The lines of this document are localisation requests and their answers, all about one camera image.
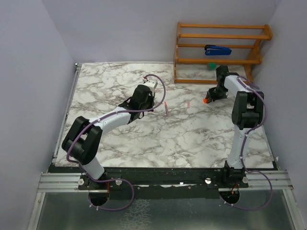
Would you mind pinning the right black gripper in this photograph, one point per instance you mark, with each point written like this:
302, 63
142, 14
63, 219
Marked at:
211, 97

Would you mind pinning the aluminium rail frame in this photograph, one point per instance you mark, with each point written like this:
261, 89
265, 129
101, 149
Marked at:
200, 136

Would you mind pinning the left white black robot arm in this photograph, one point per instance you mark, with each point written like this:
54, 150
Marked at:
84, 136

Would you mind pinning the blue stapler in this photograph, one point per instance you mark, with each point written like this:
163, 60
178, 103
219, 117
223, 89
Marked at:
213, 50

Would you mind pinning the wooden shelf rack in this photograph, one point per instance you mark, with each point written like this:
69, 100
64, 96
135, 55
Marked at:
253, 58

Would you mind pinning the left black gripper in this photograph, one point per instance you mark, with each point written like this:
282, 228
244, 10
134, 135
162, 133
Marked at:
151, 97

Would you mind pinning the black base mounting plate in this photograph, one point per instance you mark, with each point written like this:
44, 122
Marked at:
154, 183

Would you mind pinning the green small object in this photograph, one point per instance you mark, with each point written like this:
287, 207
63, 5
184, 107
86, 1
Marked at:
211, 66

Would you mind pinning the pink pen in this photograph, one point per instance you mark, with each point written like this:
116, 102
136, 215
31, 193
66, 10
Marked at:
166, 109

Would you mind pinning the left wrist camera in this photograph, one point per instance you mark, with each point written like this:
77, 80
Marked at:
152, 84

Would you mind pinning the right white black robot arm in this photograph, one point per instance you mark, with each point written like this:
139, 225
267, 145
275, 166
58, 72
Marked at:
247, 116

